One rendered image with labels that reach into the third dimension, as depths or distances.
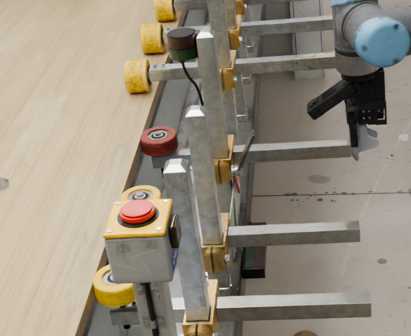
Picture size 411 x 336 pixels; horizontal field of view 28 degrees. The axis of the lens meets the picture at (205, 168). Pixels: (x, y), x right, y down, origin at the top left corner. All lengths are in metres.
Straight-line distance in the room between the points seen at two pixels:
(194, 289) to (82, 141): 0.64
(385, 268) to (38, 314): 1.68
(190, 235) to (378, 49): 0.51
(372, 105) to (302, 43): 2.41
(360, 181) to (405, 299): 0.74
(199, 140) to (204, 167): 0.06
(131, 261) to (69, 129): 1.00
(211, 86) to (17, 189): 0.45
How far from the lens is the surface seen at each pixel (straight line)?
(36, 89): 2.14
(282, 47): 4.24
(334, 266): 2.82
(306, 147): 1.76
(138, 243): 0.90
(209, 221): 1.51
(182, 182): 1.18
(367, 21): 1.51
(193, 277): 1.27
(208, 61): 1.63
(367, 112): 1.72
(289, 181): 3.30
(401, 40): 1.51
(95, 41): 2.40
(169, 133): 1.78
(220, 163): 1.71
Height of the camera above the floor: 1.71
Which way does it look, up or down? 30 degrees down
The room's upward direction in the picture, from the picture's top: 8 degrees counter-clockwise
